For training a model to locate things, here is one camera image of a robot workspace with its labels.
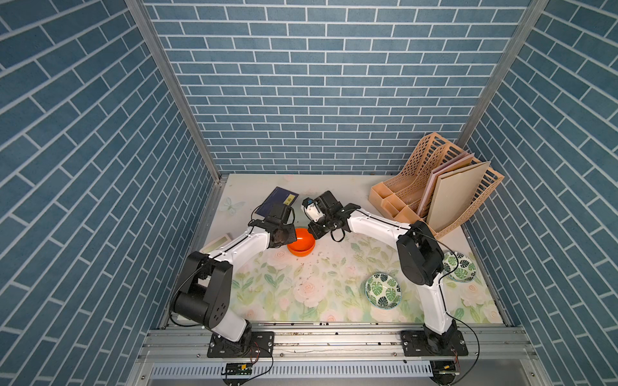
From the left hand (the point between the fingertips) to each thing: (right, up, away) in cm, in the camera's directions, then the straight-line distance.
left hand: (296, 235), depth 92 cm
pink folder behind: (+49, +20, -8) cm, 53 cm away
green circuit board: (-15, -38, -20) cm, 45 cm away
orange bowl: (+3, -3, -2) cm, 5 cm away
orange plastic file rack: (+44, +15, +11) cm, 47 cm away
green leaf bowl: (+32, -19, -8) cm, 38 cm away
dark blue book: (-10, +15, +21) cm, 28 cm away
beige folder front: (+59, +17, -3) cm, 62 cm away
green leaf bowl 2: (+64, -13, -3) cm, 65 cm away
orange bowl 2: (+2, -6, -3) cm, 7 cm away
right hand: (+5, +2, +2) cm, 6 cm away
